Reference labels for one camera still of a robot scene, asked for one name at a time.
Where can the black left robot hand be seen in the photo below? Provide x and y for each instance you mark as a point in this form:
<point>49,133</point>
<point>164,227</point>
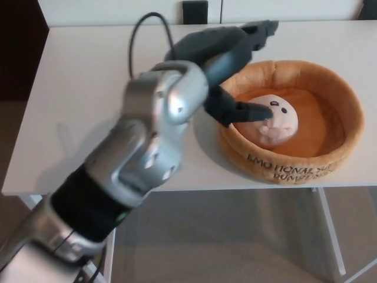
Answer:
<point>215,50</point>

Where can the beige plush dumpling toy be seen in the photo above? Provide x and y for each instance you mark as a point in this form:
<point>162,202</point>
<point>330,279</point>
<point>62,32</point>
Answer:
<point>282,126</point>

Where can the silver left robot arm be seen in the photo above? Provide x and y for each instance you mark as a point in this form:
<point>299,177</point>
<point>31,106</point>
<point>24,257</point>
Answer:
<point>147,132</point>

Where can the orange round plush plate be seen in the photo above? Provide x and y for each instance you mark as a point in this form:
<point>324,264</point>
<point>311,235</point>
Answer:
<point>330,123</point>

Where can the black rectangular panel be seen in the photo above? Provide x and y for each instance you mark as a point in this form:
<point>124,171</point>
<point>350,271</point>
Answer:
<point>195,12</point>
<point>368,16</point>

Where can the dark brown cabinet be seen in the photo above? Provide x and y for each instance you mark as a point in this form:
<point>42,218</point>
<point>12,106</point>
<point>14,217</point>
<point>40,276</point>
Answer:
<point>17,50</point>

